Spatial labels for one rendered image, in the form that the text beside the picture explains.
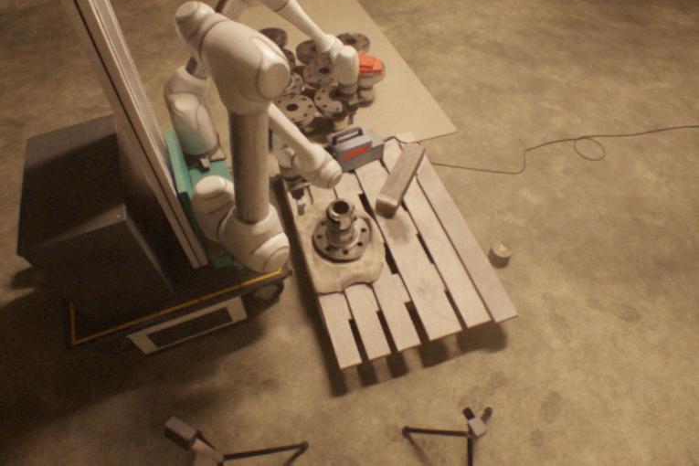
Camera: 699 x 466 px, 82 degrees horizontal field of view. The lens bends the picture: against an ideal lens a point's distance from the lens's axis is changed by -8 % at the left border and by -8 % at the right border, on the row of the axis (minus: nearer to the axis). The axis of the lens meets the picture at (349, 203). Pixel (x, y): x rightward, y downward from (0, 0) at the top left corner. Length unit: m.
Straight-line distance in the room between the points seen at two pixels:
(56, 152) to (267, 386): 1.23
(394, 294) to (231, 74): 1.28
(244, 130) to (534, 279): 1.67
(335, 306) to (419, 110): 1.58
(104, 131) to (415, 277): 1.40
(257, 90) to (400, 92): 2.24
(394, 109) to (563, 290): 1.54
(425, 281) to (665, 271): 1.32
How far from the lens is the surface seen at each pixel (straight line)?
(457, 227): 2.18
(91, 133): 1.83
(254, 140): 1.12
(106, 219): 1.50
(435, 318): 1.94
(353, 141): 2.31
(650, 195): 3.04
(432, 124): 2.91
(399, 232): 2.14
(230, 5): 1.86
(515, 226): 2.49
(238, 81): 0.98
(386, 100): 3.06
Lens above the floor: 1.88
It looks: 51 degrees down
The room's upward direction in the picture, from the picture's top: straight up
